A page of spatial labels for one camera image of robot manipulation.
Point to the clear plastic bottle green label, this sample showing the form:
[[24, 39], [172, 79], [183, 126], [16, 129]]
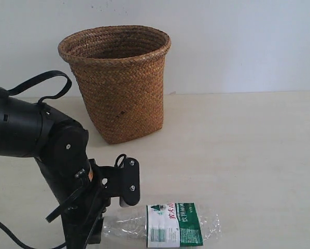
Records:
[[163, 225]]

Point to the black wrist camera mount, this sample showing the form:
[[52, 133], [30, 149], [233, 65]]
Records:
[[123, 181]]

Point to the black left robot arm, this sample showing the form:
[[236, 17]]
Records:
[[58, 143]]

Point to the brown woven wicker basket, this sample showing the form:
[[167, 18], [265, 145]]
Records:
[[120, 72]]

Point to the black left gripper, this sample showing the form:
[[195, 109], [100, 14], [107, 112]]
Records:
[[85, 200]]

